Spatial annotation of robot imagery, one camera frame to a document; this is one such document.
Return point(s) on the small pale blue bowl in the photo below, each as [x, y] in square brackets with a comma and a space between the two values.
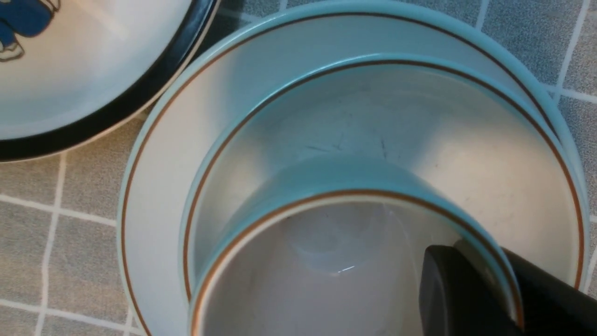
[459, 132]

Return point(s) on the large pale blue plate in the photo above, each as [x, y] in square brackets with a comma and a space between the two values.
[242, 68]

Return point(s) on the black rimmed picture plate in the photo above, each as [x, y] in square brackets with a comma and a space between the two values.
[72, 70]

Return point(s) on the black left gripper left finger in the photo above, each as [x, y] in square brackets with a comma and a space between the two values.
[454, 301]

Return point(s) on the pale blue cup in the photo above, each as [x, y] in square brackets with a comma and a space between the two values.
[330, 246]

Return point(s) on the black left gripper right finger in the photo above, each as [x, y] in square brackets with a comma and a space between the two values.
[551, 306]

